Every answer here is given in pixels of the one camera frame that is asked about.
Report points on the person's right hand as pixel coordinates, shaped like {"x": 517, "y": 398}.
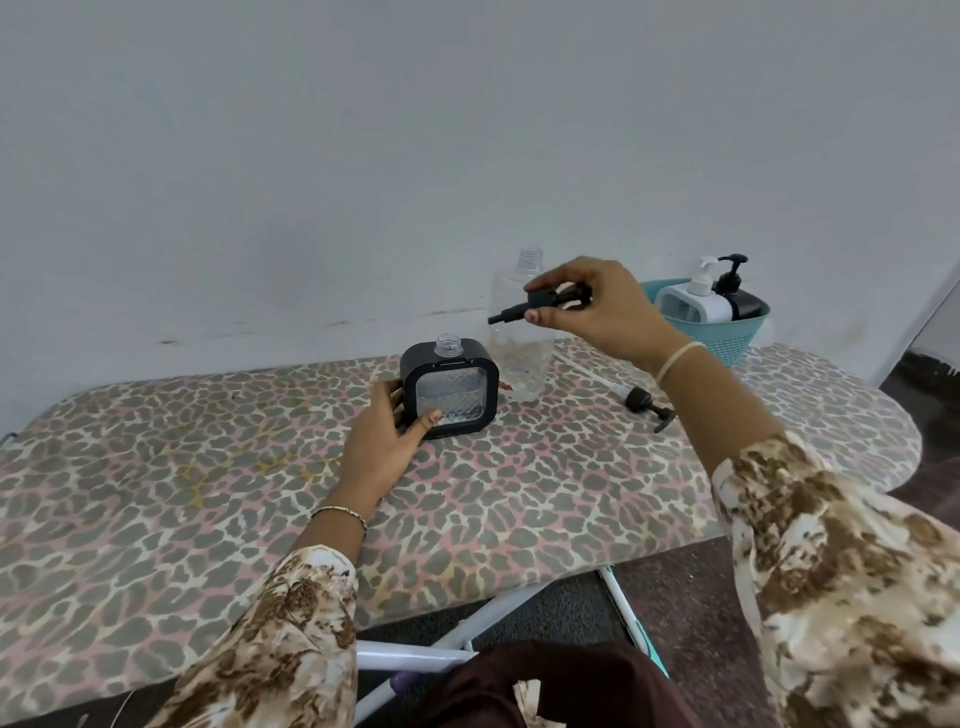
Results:
{"x": 622, "y": 315}

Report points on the person's left hand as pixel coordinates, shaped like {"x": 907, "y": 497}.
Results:
{"x": 375, "y": 457}

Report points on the white soap dispenser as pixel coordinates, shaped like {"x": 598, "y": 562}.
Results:
{"x": 682, "y": 309}

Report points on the short black pump head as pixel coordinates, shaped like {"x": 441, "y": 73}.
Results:
{"x": 731, "y": 274}
{"x": 540, "y": 301}

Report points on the black pump with long tube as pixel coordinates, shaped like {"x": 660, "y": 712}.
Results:
{"x": 641, "y": 401}

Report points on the tall clear plastic bottle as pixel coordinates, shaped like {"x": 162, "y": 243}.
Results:
{"x": 525, "y": 360}

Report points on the teal plastic basket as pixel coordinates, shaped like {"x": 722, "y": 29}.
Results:
{"x": 727, "y": 341}

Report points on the black square soap dispenser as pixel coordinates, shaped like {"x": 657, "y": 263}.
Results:
{"x": 746, "y": 307}

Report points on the person's right forearm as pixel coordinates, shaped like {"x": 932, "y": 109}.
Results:
{"x": 727, "y": 412}

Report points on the person's left forearm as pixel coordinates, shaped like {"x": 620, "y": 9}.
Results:
{"x": 322, "y": 540}

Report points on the person's dark maroon garment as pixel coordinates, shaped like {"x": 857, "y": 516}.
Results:
{"x": 585, "y": 682}

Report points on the white wrist band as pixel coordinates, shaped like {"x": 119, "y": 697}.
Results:
{"x": 679, "y": 364}

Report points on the leopard print ironing board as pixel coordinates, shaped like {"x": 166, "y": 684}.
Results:
{"x": 225, "y": 510}

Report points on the white ironing board leg frame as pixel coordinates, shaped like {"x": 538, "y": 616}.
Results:
{"x": 412, "y": 656}

